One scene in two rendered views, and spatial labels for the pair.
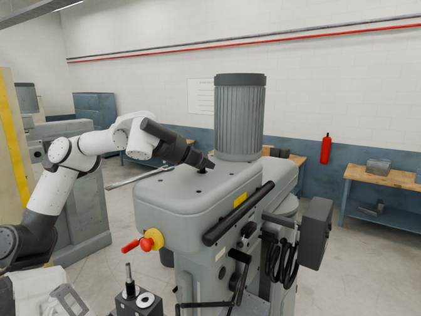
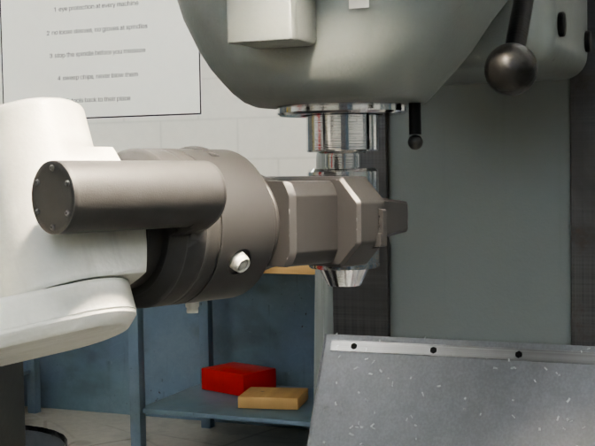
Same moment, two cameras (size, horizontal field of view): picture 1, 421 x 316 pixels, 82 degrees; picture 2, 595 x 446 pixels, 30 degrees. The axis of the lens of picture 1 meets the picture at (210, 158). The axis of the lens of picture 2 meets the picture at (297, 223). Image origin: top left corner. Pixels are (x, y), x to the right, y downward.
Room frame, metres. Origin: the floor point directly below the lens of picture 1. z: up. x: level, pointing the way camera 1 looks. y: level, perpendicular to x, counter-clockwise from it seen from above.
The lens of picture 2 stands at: (0.05, 0.20, 1.27)
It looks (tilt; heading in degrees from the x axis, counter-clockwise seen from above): 3 degrees down; 349
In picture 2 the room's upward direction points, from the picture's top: 1 degrees counter-clockwise
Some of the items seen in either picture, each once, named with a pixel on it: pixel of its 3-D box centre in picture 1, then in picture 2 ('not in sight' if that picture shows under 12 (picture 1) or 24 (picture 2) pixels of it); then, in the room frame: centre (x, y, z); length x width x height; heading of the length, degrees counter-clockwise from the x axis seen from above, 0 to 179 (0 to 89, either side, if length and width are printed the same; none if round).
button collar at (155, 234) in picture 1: (153, 239); not in sight; (0.58, 0.16, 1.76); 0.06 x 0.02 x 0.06; 56
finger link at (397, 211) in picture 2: not in sight; (379, 218); (0.74, 0.01, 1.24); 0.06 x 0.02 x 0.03; 126
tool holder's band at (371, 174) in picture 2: not in sight; (343, 175); (0.77, 0.03, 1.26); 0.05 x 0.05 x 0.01
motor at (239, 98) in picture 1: (239, 116); not in sight; (0.97, -0.11, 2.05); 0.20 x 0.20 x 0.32
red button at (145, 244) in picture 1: (147, 243); not in sight; (0.56, 0.17, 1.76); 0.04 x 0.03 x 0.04; 56
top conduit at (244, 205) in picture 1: (245, 205); not in sight; (0.71, -0.11, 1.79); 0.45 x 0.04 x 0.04; 146
